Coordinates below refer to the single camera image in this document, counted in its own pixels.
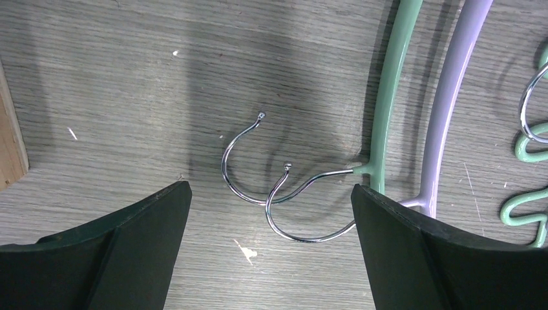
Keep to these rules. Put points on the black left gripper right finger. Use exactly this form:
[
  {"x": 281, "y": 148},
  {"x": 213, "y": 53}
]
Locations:
[{"x": 417, "y": 262}]

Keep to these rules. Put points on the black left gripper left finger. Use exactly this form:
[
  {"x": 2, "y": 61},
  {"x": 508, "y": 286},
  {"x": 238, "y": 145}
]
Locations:
[{"x": 123, "y": 260}]

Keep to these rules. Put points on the green notched hanger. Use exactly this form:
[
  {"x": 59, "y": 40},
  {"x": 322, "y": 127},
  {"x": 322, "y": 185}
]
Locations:
[{"x": 404, "y": 23}]

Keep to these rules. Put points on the wooden clothes rack frame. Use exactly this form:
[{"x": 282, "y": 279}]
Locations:
[{"x": 14, "y": 157}]

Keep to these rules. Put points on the purple notched hanger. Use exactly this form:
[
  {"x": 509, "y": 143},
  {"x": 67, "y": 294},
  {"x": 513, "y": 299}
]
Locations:
[{"x": 466, "y": 33}]

